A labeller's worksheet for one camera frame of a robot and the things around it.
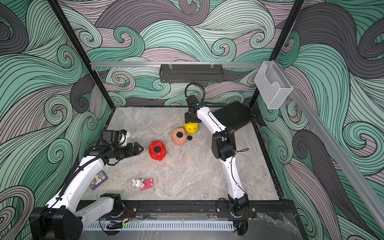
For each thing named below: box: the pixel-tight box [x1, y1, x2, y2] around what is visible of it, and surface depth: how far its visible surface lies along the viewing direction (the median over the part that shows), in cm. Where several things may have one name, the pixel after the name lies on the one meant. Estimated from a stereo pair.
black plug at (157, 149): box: [154, 145, 161, 153], surface depth 88 cm
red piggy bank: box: [148, 140, 167, 161], surface depth 87 cm
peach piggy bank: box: [171, 127, 187, 146], surface depth 94 cm
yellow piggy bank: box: [184, 121, 199, 134], surface depth 100 cm
